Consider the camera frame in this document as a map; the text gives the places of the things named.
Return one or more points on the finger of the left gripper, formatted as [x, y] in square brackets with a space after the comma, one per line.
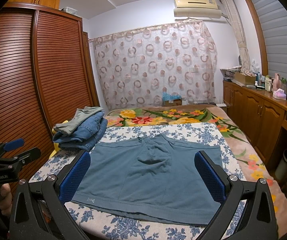
[10, 146]
[23, 158]

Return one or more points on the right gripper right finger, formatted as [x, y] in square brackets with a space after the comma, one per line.
[258, 219]

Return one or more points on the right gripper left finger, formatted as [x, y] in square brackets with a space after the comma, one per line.
[39, 210]

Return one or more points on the teal blue shorts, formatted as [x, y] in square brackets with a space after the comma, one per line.
[149, 178]

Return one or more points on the person's left hand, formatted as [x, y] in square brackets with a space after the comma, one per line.
[6, 199]

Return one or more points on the colourful floral blanket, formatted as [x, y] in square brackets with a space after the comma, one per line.
[204, 124]

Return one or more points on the blue floral white bedsheet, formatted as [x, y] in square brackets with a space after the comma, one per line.
[142, 182]

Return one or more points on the folded grey-green garment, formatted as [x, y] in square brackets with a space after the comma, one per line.
[80, 116]

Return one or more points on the folded blue denim jeans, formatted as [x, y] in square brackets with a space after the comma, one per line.
[85, 136]

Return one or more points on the wooden louvered wardrobe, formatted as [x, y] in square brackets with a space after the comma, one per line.
[45, 75]

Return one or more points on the wooden sideboard cabinet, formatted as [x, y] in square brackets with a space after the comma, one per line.
[262, 118]

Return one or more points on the cardboard box on cabinet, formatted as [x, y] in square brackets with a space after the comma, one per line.
[244, 79]

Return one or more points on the cardboard box with blue bag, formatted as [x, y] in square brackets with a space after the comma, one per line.
[171, 99]

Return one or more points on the white box atop wardrobe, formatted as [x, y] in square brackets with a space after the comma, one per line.
[69, 10]

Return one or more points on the circle patterned sheer curtain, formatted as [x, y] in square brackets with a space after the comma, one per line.
[136, 66]

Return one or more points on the grey window roller blind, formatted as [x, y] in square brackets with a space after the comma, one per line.
[273, 21]

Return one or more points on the beige tied side curtain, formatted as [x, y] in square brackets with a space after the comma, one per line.
[238, 30]

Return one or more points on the beige wall air conditioner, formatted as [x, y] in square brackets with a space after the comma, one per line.
[197, 8]

